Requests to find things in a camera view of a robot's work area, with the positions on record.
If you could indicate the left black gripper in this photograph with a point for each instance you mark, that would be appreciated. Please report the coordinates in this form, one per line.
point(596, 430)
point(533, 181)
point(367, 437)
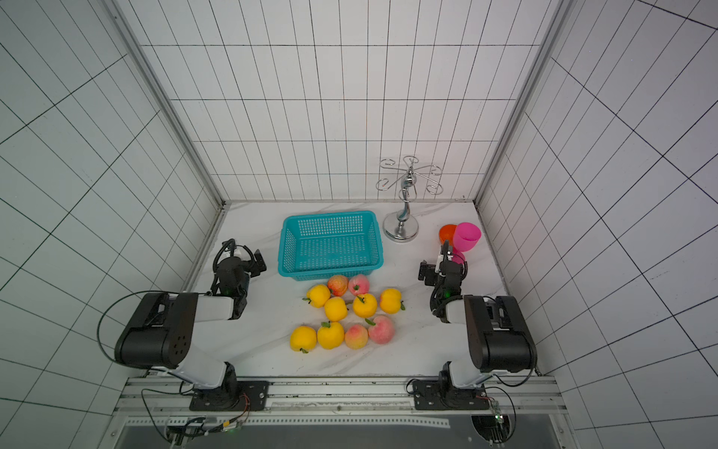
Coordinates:
point(252, 265)

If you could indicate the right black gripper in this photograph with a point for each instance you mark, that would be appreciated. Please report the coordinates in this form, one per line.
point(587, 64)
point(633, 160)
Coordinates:
point(432, 272)

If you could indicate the yellow peach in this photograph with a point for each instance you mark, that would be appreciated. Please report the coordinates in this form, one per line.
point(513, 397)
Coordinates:
point(391, 301)
point(303, 339)
point(365, 306)
point(336, 309)
point(318, 295)
point(330, 335)

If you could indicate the pink peach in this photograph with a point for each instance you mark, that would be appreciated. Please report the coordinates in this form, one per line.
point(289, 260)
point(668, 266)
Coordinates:
point(381, 329)
point(359, 285)

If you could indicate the orange-pink peach bottom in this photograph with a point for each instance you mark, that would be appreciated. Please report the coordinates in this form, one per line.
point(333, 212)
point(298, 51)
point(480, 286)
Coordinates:
point(356, 337)

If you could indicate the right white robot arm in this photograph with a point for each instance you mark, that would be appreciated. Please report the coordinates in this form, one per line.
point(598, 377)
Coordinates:
point(498, 340)

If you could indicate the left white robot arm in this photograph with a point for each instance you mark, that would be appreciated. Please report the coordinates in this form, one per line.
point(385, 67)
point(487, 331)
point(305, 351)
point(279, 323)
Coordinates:
point(159, 335)

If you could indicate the teal plastic basket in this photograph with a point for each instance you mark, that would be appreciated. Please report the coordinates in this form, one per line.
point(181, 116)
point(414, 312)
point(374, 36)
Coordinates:
point(320, 246)

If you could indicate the orange plastic goblet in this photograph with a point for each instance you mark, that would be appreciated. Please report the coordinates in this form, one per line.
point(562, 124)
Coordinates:
point(446, 234)

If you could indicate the chrome cup holder stand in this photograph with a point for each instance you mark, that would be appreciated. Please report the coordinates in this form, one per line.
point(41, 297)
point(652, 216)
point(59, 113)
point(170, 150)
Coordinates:
point(402, 226)

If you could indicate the magenta plastic goblet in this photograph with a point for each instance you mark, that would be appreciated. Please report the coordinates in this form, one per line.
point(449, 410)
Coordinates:
point(466, 236)

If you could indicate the pink peach top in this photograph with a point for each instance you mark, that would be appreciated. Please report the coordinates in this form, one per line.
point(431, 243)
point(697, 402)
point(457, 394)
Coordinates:
point(359, 285)

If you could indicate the orange-red peach top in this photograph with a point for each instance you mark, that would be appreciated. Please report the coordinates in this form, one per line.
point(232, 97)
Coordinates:
point(338, 285)

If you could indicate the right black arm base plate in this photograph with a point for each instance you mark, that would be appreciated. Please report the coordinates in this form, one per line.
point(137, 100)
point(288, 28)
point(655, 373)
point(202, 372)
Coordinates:
point(436, 396)

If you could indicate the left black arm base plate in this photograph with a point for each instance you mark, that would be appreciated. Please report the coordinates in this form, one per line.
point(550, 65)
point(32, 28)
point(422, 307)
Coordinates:
point(250, 395)

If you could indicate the aluminium mounting rail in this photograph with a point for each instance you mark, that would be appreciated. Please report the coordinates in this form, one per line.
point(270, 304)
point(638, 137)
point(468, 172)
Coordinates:
point(156, 403)

